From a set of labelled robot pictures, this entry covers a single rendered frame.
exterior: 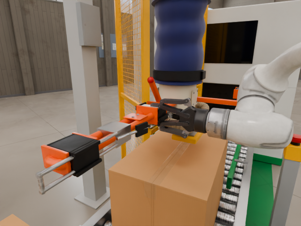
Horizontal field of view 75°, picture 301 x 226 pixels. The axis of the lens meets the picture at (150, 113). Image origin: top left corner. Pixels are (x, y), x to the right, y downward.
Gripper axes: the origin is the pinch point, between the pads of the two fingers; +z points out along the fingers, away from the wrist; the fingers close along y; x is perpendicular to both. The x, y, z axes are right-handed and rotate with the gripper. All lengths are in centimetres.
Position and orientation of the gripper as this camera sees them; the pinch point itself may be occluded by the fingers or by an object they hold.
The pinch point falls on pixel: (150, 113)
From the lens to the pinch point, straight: 69.6
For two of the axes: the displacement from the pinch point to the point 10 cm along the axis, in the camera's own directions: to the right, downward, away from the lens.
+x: 4.7, -2.4, 8.5
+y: 0.0, 9.6, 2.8
